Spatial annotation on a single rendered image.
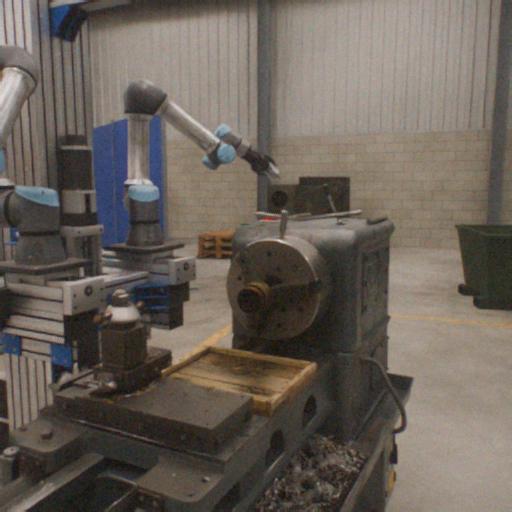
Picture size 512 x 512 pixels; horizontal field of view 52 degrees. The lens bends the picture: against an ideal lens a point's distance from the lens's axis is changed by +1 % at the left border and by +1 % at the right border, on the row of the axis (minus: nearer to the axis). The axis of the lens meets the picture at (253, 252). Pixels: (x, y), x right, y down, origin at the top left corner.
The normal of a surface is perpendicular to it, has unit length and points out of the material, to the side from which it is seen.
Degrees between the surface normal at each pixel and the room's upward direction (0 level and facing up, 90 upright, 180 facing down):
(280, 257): 90
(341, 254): 90
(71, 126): 90
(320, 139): 90
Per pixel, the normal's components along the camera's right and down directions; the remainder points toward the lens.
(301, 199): -0.34, 0.13
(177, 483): 0.00, -0.99
